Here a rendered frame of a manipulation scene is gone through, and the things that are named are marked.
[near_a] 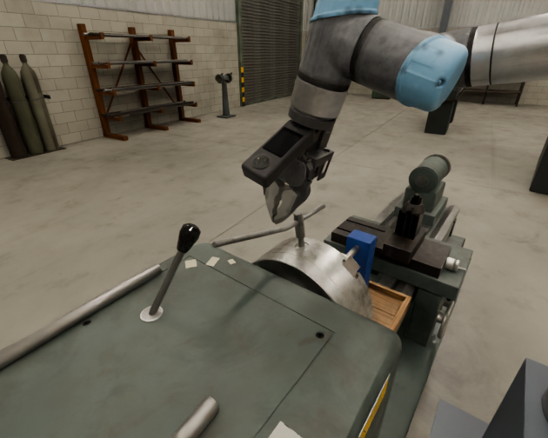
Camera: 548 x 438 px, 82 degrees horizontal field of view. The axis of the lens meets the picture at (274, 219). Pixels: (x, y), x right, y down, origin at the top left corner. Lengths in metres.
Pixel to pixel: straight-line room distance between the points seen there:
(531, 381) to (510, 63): 0.56
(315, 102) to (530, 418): 0.62
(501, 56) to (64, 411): 0.69
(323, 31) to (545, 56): 0.26
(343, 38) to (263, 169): 0.18
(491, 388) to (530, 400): 1.54
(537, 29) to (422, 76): 0.16
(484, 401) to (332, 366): 1.79
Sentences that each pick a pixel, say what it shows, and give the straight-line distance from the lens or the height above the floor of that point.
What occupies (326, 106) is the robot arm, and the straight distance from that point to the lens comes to 0.46.
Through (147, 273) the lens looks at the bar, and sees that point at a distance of 0.65.
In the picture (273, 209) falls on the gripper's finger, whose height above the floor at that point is 1.39.
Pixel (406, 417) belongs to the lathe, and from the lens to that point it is 1.35.
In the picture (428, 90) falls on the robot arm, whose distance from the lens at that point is 0.40.
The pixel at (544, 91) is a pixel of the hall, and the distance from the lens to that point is 14.75.
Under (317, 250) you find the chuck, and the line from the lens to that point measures 0.74.
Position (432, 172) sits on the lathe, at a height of 1.13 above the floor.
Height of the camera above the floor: 1.64
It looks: 28 degrees down
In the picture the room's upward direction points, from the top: straight up
